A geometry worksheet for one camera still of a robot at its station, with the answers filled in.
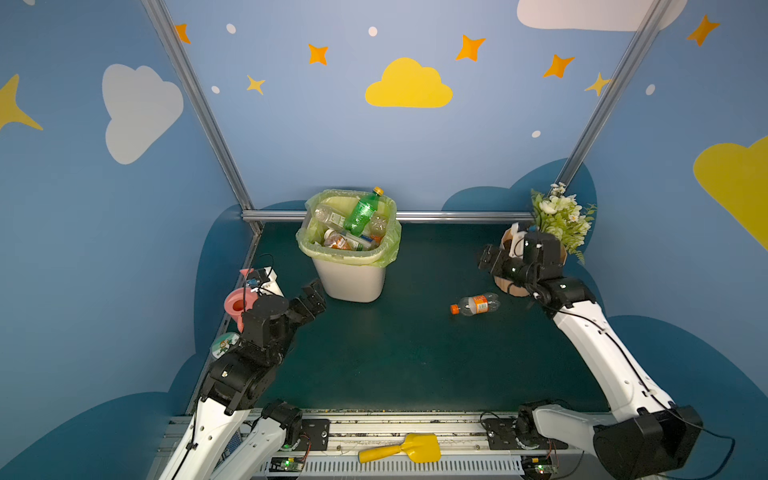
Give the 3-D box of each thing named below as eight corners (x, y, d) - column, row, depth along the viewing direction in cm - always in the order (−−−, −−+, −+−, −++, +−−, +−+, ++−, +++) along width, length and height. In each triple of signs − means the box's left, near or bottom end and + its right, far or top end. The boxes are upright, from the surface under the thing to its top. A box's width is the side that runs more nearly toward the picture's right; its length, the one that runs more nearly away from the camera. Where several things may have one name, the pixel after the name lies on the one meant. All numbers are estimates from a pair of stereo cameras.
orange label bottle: (451, 315, 98) (454, 307, 94) (449, 300, 102) (452, 292, 98) (497, 315, 98) (502, 307, 94) (493, 300, 102) (497, 292, 98)
